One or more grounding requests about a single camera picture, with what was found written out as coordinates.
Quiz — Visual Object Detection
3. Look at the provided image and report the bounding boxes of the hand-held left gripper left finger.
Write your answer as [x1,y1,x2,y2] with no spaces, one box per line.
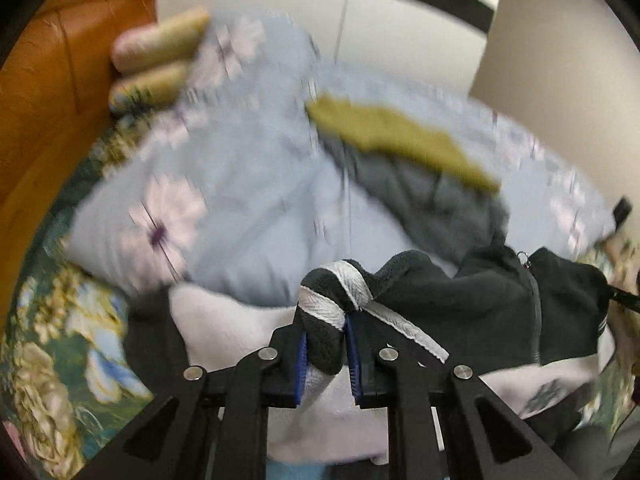
[75,307,308,480]

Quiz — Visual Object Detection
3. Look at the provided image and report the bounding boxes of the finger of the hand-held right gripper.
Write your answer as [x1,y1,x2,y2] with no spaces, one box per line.
[607,283,640,314]

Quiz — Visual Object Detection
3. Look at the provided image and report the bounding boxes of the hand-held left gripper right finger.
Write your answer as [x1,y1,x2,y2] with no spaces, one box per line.
[345,310,581,480]

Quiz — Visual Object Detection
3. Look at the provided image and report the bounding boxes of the dark grey fleece jacket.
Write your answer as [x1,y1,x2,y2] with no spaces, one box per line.
[125,247,617,466]

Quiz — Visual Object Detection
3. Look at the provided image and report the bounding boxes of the light blue floral quilt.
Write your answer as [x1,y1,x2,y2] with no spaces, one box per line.
[65,12,622,307]

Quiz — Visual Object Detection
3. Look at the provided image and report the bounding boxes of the grey garment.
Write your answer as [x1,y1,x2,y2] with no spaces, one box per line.
[320,130,511,267]

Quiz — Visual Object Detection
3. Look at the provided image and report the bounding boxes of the olive green garment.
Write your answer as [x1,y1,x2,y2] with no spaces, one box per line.
[305,92,503,194]

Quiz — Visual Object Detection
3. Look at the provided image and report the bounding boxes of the green floral blanket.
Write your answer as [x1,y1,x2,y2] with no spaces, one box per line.
[0,85,640,480]

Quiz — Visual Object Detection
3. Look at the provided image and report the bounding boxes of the beige floral roll pillow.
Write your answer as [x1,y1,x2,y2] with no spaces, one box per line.
[108,61,194,111]

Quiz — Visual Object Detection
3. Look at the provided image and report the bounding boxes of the wooden headboard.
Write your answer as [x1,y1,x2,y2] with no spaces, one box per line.
[0,0,161,223]

